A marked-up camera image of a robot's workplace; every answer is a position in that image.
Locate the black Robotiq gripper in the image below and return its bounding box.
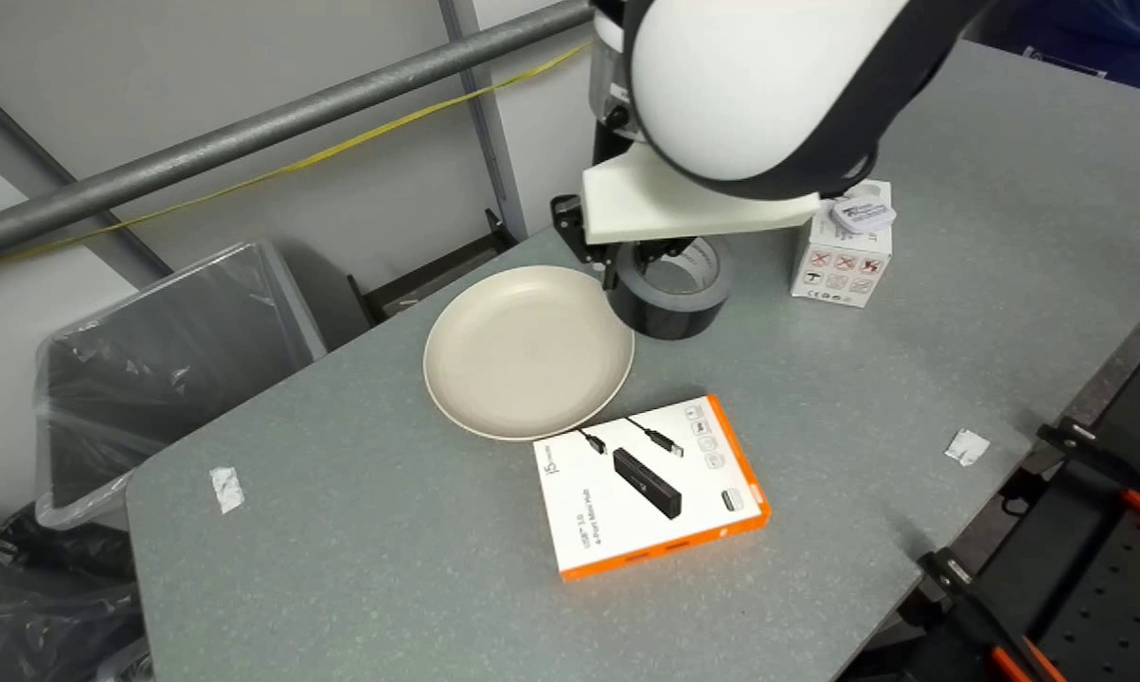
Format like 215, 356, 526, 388
551, 188, 623, 267

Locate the cream round plate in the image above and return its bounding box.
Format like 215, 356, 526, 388
421, 263, 642, 447

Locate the white tape sticker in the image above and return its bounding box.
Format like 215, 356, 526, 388
209, 462, 250, 519
945, 426, 992, 469

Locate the upright grey metal pole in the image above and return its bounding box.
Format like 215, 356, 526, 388
435, 0, 529, 243

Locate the dark chair base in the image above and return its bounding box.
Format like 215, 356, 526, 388
273, 204, 524, 353

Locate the small white printed carton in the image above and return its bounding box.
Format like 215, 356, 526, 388
788, 178, 898, 311

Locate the white and orange product box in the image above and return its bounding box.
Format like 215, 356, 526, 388
529, 392, 777, 589

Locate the long grey metal pole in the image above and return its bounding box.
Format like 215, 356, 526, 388
0, 0, 600, 274

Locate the grey bin with plastic liner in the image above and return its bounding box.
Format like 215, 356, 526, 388
30, 238, 334, 533

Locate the slanted grey metal strut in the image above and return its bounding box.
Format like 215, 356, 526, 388
0, 70, 175, 291

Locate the blue fabric object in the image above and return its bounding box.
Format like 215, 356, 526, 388
965, 0, 1140, 99

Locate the black and orange clamp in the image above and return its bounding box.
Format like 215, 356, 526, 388
912, 546, 1074, 682
1034, 418, 1140, 531

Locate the black perforated board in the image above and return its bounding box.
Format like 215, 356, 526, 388
969, 348, 1140, 682

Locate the black plastic bag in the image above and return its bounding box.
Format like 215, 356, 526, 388
0, 499, 161, 682

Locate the thin yellow cable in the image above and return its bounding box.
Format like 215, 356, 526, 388
0, 41, 594, 274

